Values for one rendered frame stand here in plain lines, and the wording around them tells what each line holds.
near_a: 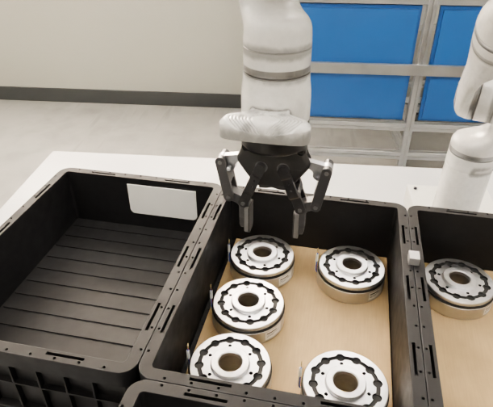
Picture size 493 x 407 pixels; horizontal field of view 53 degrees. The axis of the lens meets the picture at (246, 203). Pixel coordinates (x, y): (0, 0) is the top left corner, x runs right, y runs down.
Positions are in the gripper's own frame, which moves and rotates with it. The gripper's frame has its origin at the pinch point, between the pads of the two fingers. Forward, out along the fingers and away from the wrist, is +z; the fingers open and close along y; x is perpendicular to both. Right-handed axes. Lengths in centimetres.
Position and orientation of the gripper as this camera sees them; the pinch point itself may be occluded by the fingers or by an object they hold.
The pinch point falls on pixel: (272, 221)
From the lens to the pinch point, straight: 62.4
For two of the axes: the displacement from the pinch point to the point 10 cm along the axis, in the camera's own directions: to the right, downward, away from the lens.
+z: 0.0, 8.4, 5.4
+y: -9.7, -1.2, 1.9
